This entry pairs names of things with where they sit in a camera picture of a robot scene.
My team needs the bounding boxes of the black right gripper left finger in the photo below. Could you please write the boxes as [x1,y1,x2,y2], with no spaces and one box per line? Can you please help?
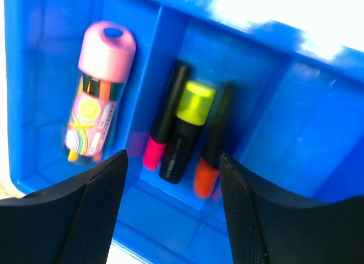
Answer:
[1,150,128,263]

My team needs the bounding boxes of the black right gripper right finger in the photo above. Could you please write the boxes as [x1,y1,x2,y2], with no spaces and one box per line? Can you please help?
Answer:
[219,152,363,263]

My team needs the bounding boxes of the orange cap black highlighter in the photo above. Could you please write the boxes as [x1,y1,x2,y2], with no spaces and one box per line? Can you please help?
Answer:
[193,82,234,200]

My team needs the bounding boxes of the pink cap black highlighter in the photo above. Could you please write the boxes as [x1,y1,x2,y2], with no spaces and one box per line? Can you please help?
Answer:
[142,60,191,170]

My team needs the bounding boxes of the yellow cap black highlighter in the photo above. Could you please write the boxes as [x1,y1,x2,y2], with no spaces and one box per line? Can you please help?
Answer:
[159,80,217,184]

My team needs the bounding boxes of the crayon bottle pink cap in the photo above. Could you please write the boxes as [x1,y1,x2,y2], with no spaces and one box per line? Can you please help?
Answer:
[64,21,136,164]

